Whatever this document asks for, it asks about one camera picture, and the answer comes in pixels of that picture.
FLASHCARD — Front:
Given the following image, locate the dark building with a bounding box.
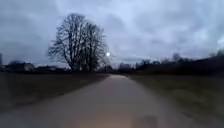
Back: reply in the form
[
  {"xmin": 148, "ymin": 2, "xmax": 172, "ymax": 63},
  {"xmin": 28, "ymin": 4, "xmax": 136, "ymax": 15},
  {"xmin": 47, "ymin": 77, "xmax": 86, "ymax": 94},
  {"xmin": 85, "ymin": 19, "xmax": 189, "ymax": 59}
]
[{"xmin": 118, "ymin": 62, "xmax": 133, "ymax": 73}]

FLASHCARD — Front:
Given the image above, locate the broad bare tree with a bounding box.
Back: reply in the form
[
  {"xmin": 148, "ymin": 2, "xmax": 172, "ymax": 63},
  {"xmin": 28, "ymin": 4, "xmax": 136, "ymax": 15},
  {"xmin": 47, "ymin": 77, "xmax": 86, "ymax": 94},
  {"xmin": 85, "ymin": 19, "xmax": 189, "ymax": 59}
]
[
  {"xmin": 46, "ymin": 13, "xmax": 89, "ymax": 73},
  {"xmin": 79, "ymin": 21, "xmax": 111, "ymax": 73}
]

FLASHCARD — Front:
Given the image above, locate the grey paved path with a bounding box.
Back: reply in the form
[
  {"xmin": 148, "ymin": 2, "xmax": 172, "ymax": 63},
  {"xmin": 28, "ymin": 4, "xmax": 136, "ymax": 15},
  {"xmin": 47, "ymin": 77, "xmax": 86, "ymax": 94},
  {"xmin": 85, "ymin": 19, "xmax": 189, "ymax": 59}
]
[{"xmin": 0, "ymin": 74, "xmax": 201, "ymax": 128}]

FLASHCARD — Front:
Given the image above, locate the dark row of trees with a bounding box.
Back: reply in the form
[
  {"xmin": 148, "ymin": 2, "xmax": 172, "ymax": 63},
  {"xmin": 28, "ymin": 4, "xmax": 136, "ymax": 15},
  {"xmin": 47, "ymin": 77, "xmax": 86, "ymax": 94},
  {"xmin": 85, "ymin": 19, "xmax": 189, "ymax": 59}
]
[{"xmin": 133, "ymin": 49, "xmax": 224, "ymax": 76}]

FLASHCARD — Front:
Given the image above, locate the dry grass field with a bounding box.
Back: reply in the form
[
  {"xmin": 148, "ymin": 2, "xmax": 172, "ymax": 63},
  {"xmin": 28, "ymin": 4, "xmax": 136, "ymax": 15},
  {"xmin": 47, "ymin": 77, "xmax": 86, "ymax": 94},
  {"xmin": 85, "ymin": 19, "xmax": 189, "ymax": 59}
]
[{"xmin": 126, "ymin": 73, "xmax": 224, "ymax": 128}]

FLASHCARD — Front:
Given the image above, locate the dark grass field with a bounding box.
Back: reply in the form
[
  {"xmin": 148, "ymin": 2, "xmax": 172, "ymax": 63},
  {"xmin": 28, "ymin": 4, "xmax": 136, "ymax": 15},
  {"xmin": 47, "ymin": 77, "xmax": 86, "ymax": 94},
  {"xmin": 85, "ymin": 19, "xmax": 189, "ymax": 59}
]
[{"xmin": 0, "ymin": 72, "xmax": 111, "ymax": 114}]

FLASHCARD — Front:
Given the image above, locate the pale building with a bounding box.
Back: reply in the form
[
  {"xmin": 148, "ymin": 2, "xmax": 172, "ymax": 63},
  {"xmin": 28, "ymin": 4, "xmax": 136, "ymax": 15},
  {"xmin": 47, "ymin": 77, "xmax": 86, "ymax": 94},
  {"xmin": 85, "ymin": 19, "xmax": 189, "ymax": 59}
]
[{"xmin": 5, "ymin": 61, "xmax": 36, "ymax": 73}]

